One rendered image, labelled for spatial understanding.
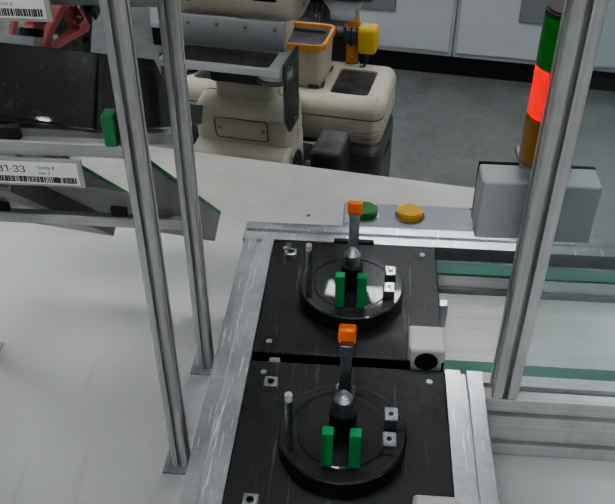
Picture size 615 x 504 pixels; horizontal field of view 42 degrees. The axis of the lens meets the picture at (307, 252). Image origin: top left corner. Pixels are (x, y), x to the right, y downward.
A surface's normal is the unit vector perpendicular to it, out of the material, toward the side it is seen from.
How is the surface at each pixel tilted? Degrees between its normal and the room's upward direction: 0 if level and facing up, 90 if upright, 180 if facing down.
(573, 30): 90
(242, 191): 0
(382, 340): 0
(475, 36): 90
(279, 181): 0
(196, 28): 90
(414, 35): 90
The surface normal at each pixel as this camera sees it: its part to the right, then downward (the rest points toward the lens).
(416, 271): 0.00, -0.80
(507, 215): -0.08, 0.59
